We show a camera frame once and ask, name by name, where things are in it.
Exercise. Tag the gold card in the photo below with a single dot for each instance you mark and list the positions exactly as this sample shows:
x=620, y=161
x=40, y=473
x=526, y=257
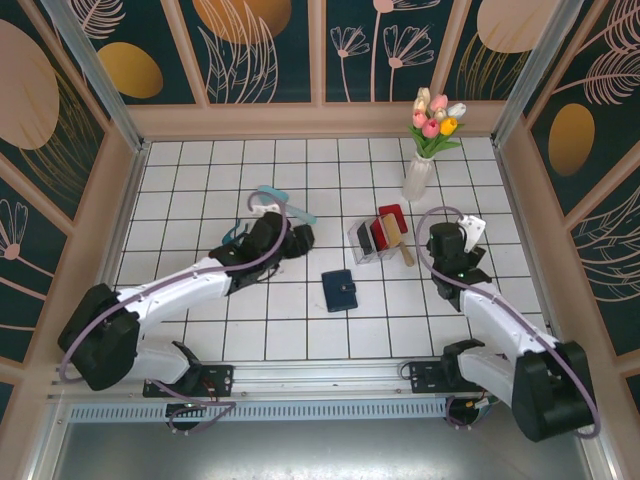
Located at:
x=392, y=230

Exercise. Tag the clear acrylic card stand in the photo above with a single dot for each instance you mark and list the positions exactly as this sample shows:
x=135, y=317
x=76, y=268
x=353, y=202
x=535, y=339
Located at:
x=367, y=259

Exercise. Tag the aluminium front rail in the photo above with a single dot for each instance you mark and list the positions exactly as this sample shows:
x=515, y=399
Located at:
x=320, y=377

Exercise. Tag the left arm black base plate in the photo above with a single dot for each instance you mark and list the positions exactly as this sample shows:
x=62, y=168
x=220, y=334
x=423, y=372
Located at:
x=220, y=380

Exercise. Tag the light blue toy trowel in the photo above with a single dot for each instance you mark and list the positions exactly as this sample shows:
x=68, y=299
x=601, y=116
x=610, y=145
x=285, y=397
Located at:
x=300, y=216

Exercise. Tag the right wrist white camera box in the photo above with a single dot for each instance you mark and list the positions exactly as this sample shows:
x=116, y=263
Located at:
x=472, y=230

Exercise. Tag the red card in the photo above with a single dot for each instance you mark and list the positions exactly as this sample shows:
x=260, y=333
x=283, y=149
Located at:
x=380, y=234

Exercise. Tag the white ribbed vase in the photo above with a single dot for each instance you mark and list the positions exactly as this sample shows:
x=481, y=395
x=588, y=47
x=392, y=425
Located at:
x=417, y=180

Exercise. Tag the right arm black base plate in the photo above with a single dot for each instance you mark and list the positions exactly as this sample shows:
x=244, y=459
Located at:
x=425, y=375

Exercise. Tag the aluminium corner post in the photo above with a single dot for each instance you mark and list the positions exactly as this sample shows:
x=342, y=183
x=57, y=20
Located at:
x=95, y=75
x=535, y=75

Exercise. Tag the dark blue card holder wallet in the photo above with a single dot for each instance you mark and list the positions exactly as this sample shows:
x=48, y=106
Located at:
x=340, y=290

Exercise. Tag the tulip bouquet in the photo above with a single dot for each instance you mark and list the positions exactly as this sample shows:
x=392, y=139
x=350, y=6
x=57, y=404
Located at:
x=432, y=125

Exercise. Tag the black card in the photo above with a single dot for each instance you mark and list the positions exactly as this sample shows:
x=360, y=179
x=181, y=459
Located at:
x=366, y=239

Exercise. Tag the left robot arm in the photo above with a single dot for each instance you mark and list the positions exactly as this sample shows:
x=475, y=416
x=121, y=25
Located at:
x=165, y=290

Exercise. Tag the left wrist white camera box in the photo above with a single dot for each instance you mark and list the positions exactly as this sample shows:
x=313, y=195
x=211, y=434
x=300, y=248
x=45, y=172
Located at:
x=265, y=204

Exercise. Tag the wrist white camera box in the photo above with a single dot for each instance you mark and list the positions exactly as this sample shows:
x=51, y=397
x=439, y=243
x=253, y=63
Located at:
x=265, y=204
x=472, y=230

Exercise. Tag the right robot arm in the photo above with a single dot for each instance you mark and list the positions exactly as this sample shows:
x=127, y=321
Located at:
x=500, y=320

